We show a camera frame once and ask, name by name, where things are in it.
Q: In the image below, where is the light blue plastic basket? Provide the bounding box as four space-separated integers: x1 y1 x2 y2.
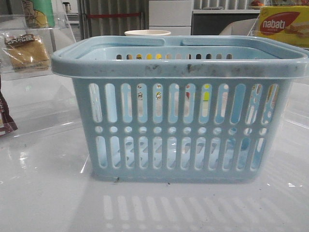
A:
52 36 309 183

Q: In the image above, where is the yellow nabati wafer box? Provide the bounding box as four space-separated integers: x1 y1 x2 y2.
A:
255 6 309 48

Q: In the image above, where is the white drawer cabinet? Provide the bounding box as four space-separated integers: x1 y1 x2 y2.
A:
149 0 194 35

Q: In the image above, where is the bread slice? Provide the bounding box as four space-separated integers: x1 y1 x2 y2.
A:
2 34 51 73

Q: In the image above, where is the white paper cup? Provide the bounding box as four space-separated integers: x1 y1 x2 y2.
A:
125 29 171 36

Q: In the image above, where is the dark red snack packet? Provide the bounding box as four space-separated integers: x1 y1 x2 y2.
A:
0 94 18 136

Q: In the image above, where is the clear acrylic stand right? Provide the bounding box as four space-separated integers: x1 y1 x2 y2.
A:
247 16 259 36

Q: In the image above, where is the clear acrylic shelf left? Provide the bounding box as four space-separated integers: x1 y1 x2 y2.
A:
0 13 76 80

